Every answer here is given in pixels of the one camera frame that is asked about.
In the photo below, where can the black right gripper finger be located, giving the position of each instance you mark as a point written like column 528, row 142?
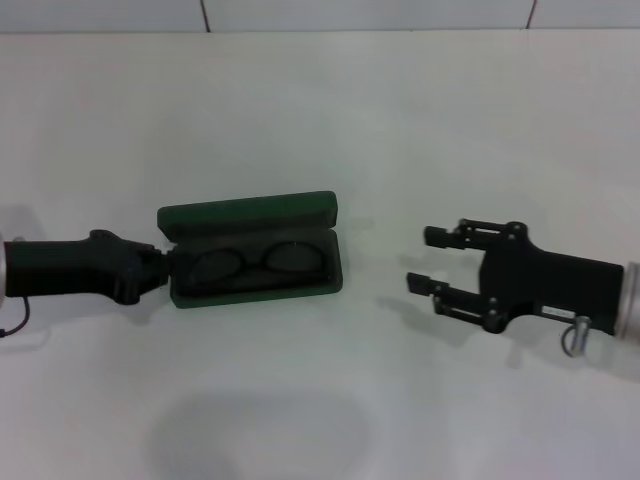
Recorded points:
column 422, row 284
column 437, row 236

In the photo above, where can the black glasses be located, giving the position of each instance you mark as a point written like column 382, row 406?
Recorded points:
column 255, row 263

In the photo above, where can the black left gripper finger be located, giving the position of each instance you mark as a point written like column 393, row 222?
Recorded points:
column 156, row 270

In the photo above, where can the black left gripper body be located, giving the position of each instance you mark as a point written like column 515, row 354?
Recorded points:
column 65, row 267

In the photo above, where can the green glasses case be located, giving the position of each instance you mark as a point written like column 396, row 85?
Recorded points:
column 250, row 210

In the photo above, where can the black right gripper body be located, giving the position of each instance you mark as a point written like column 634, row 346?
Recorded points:
column 545, row 285

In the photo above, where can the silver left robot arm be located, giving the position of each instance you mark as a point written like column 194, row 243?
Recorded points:
column 3, row 270

